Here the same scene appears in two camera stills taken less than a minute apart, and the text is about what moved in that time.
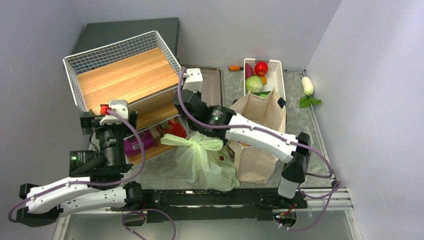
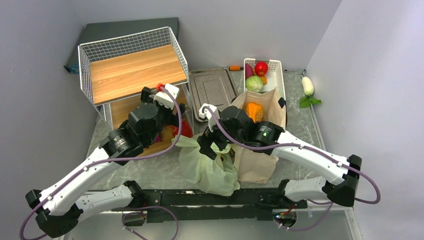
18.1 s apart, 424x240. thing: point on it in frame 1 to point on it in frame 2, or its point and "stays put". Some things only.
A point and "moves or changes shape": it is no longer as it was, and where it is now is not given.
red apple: [261, 68] stays put
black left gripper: [91, 122] to [171, 118]
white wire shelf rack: [142, 72] moves or changes shape
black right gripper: [199, 92] to [205, 142]
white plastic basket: [274, 75] stays put
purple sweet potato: [249, 71] stays put
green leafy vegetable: [307, 100] stays put
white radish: [307, 85] stays put
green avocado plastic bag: [208, 168] stays put
